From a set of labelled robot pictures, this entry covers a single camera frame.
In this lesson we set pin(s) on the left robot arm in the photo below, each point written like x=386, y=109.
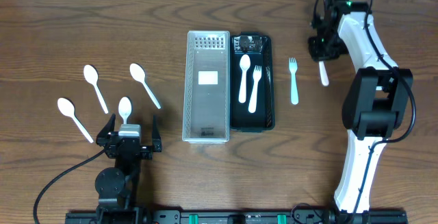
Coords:
x=117, y=186

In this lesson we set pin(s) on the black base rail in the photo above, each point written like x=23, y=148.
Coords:
x=305, y=216

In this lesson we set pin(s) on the white spoon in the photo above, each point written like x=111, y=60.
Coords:
x=125, y=109
x=139, y=74
x=91, y=75
x=67, y=108
x=244, y=66

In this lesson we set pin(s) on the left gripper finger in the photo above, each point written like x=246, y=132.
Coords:
x=156, y=138
x=108, y=128

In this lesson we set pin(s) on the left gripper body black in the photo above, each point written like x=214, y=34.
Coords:
x=128, y=145

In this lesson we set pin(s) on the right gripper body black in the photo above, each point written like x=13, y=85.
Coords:
x=328, y=46

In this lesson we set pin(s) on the clear plastic basket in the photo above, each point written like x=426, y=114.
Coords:
x=206, y=106

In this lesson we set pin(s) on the pale blue plastic fork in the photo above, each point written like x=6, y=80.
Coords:
x=293, y=67

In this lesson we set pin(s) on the black plastic basket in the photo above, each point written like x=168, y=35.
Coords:
x=259, y=49

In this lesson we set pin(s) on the white fork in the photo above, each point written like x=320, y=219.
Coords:
x=323, y=74
x=252, y=106

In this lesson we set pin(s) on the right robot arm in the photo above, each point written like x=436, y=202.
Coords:
x=376, y=101

